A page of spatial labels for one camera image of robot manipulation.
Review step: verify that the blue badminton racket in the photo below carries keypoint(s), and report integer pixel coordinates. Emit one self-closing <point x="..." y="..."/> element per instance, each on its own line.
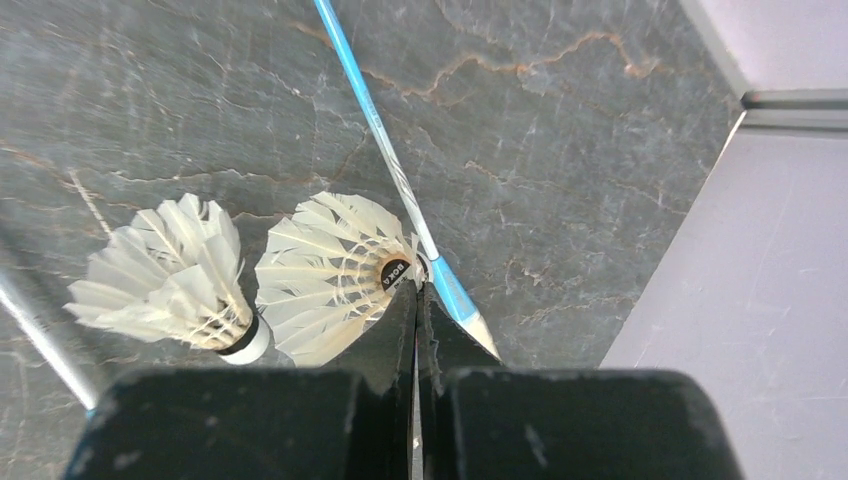
<point x="28" y="318"/>
<point x="452" y="293"/>

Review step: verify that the shuttlecock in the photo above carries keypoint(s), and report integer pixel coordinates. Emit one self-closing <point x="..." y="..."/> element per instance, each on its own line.
<point x="330" y="271"/>
<point x="173" y="273"/>

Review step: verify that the front blue badminton racket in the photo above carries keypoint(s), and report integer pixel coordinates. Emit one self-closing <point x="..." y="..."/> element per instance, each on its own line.
<point x="28" y="318"/>

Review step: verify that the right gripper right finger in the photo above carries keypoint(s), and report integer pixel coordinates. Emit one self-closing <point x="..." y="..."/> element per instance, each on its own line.
<point x="483" y="420"/>

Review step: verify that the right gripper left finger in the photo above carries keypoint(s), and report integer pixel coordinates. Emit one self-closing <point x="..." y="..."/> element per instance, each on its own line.
<point x="348" y="419"/>

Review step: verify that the rear blue badminton racket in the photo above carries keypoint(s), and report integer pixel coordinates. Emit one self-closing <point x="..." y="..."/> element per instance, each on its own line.
<point x="452" y="293"/>

